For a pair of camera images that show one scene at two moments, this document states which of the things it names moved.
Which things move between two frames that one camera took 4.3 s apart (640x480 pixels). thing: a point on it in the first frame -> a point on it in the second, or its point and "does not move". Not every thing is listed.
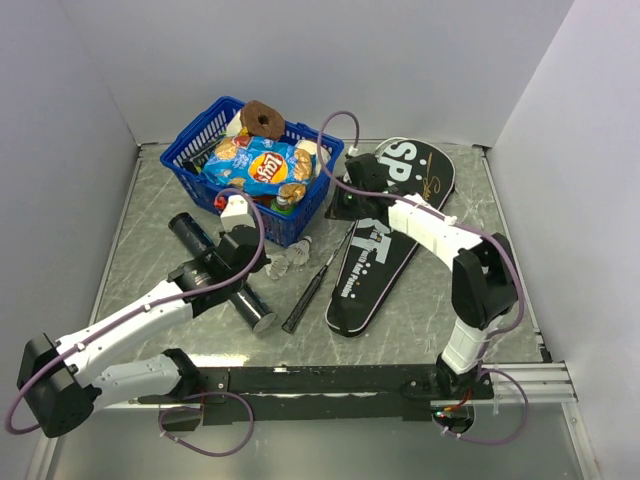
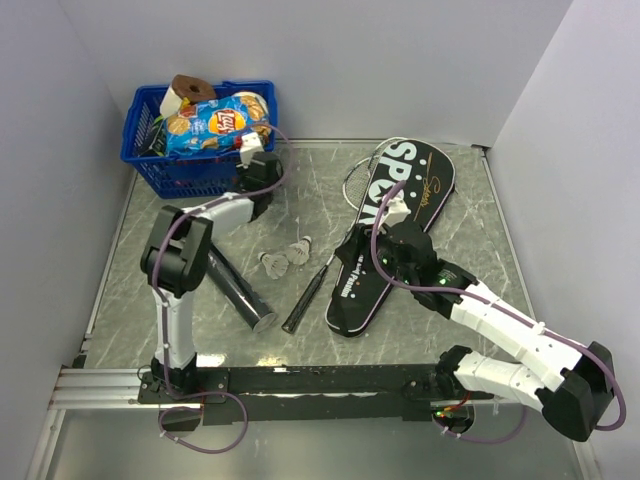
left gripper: [264, 260] -> [241, 171]
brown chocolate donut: [260, 119] -> [192, 88]
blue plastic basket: [282, 222] -> [211, 173]
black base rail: [262, 394] does not move
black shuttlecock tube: [246, 303] does not move
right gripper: [335, 210] -> [382, 234]
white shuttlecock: [299, 252] does not move
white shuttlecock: [277, 267] does not move
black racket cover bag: [378, 256] does not move
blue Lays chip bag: [250, 164] -> [217, 125]
